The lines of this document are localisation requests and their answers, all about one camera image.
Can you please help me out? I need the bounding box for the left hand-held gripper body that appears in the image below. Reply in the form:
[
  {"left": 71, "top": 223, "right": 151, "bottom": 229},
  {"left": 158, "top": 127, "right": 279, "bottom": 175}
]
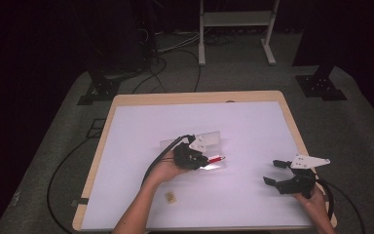
[{"left": 172, "top": 134, "right": 210, "bottom": 171}]

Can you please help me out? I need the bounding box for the black stand base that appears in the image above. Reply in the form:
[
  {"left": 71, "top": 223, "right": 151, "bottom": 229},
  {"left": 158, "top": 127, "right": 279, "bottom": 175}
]
[
  {"left": 76, "top": 77, "right": 122, "bottom": 106},
  {"left": 294, "top": 64, "right": 349, "bottom": 102}
]

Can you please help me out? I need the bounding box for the wooden table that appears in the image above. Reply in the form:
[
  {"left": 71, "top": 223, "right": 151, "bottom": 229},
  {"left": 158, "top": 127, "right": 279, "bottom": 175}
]
[{"left": 72, "top": 90, "right": 338, "bottom": 232}]

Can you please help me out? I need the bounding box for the white metal stand frame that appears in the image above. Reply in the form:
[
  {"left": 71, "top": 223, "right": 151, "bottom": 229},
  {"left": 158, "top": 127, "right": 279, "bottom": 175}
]
[{"left": 198, "top": 0, "right": 281, "bottom": 67}]

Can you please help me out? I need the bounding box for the person's left hand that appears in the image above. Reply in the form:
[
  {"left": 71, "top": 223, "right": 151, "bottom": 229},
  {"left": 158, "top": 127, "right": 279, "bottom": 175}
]
[{"left": 149, "top": 147, "right": 193, "bottom": 188}]

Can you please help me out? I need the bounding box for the black tape strip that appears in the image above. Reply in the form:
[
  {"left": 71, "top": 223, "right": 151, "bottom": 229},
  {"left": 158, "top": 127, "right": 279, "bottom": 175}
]
[{"left": 71, "top": 197, "right": 90, "bottom": 207}]

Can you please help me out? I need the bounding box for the clear plastic pencil case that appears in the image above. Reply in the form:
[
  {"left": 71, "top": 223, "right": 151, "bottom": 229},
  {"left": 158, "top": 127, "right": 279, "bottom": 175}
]
[{"left": 159, "top": 130, "right": 229, "bottom": 172}]

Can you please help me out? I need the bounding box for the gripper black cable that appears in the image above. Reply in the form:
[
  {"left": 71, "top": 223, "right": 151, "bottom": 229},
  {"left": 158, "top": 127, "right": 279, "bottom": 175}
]
[
  {"left": 311, "top": 169, "right": 336, "bottom": 222},
  {"left": 141, "top": 134, "right": 197, "bottom": 187}
]

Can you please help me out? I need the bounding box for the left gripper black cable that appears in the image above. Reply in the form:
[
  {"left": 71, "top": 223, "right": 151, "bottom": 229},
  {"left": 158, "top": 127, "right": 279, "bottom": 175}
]
[{"left": 141, "top": 134, "right": 197, "bottom": 187}]

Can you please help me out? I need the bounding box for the black square floor frame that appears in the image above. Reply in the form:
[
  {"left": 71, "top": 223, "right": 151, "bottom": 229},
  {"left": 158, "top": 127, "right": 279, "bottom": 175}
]
[{"left": 87, "top": 118, "right": 107, "bottom": 139}]

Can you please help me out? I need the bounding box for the person's right hand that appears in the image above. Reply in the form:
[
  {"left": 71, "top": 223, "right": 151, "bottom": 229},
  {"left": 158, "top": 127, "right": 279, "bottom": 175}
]
[{"left": 291, "top": 186, "right": 329, "bottom": 225}]

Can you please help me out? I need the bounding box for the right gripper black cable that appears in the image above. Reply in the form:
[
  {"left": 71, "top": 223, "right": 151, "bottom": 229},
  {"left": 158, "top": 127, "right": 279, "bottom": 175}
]
[{"left": 311, "top": 169, "right": 336, "bottom": 222}]

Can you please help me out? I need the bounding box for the white table mat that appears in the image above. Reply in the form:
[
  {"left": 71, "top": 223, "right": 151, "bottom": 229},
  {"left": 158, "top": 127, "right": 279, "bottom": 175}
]
[{"left": 81, "top": 100, "right": 314, "bottom": 231}]

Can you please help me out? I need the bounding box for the black floor cable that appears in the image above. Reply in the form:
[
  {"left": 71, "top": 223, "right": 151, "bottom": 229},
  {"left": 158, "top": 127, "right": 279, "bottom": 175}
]
[
  {"left": 131, "top": 56, "right": 168, "bottom": 95},
  {"left": 46, "top": 137, "right": 93, "bottom": 234},
  {"left": 174, "top": 48, "right": 203, "bottom": 94}
]

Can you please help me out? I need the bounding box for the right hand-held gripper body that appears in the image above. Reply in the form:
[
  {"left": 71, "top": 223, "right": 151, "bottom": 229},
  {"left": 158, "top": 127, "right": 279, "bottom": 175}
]
[{"left": 276, "top": 154, "right": 332, "bottom": 200}]

